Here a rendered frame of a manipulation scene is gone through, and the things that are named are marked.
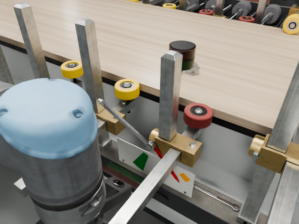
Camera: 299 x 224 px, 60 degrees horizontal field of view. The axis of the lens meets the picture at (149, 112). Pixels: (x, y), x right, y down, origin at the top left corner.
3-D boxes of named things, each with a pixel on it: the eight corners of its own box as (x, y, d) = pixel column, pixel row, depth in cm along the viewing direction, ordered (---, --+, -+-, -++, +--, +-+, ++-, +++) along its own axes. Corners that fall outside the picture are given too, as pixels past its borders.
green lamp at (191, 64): (186, 73, 57) (187, 64, 56) (163, 66, 60) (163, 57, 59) (198, 62, 61) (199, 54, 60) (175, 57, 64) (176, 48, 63)
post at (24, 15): (56, 133, 102) (19, 5, 73) (50, 130, 103) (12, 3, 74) (63, 128, 104) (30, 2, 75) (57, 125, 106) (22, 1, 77)
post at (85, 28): (105, 159, 91) (84, 22, 62) (97, 155, 93) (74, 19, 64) (111, 153, 93) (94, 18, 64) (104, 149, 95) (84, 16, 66)
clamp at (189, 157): (191, 168, 66) (194, 154, 63) (147, 147, 72) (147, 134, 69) (201, 154, 70) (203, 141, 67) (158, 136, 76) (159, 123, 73)
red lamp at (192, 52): (187, 62, 56) (188, 53, 55) (163, 56, 59) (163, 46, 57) (199, 53, 60) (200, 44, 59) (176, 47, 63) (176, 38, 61)
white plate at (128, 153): (190, 198, 73) (194, 175, 67) (118, 160, 84) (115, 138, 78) (191, 197, 73) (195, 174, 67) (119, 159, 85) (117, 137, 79)
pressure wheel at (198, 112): (201, 153, 74) (206, 122, 67) (176, 142, 77) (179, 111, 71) (212, 137, 79) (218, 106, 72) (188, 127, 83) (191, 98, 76)
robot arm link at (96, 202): (69, 144, 38) (121, 174, 33) (74, 167, 40) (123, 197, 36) (13, 187, 32) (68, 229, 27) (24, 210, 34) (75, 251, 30)
